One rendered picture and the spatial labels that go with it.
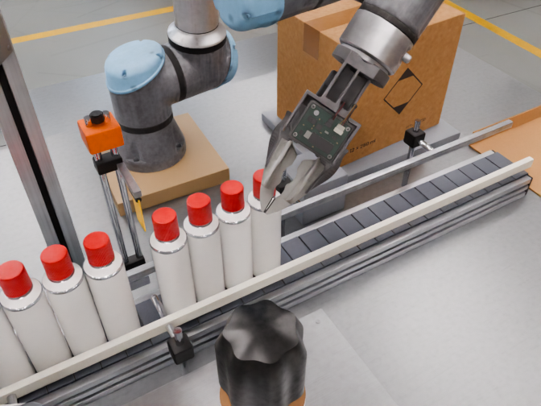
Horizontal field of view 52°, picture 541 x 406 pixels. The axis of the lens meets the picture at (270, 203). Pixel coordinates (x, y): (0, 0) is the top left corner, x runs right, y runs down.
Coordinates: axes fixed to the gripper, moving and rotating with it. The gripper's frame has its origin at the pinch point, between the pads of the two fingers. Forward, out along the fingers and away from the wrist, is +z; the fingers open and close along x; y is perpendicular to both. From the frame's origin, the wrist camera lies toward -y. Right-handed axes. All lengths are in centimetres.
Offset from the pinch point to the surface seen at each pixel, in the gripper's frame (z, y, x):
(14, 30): 48, -288, -197
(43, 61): 49, -256, -155
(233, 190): 2.7, -7.8, -5.1
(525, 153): -31, -61, 42
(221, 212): 6.7, -9.5, -5.0
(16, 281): 23.5, 6.9, -20.2
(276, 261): 10.7, -18.8, 6.2
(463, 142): -23, -42, 25
